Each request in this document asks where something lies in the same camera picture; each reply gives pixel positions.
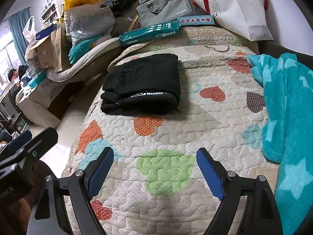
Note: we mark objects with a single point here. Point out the white plastic bag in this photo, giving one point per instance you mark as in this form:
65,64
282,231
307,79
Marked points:
28,31

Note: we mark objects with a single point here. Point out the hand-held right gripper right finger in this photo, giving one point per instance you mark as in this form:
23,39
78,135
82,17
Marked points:
210,173

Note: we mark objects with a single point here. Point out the light blue shapes box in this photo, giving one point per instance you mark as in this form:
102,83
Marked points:
195,20

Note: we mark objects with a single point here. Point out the table with patterned cloth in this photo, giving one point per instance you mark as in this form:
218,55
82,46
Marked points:
36,102

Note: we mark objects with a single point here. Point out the heart patterned quilt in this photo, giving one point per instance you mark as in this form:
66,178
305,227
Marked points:
171,132

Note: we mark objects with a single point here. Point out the cream padded mat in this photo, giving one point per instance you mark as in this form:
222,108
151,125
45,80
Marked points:
80,66

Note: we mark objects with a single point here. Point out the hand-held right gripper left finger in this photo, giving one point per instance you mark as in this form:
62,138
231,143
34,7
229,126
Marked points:
99,173

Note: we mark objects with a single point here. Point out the green paper ream packet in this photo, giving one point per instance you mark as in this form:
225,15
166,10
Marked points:
149,33

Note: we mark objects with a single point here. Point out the teal box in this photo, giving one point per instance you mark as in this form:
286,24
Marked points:
36,82

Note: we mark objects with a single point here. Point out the white shelf unit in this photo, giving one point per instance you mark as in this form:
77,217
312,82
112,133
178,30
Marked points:
51,13

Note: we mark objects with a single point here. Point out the teal curtain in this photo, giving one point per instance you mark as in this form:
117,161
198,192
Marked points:
19,34

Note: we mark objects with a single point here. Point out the white paper bag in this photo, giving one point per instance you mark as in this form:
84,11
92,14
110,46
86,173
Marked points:
234,7

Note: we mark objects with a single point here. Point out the blue flat box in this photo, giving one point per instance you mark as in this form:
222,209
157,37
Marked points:
45,32

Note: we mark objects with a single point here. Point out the grey laptop bag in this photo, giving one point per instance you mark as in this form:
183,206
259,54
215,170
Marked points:
161,9

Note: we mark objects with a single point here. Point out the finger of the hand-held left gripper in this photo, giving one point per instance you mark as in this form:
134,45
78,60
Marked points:
18,143
41,144

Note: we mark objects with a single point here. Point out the black pants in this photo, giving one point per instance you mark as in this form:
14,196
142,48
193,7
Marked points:
141,78

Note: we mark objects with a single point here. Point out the teal cloth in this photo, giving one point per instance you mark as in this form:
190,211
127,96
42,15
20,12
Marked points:
80,47

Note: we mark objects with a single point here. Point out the teal fleece blanket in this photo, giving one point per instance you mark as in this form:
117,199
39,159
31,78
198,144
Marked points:
288,102

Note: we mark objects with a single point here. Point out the clear plastic bag of clothes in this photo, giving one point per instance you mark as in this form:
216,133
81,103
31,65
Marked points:
90,22

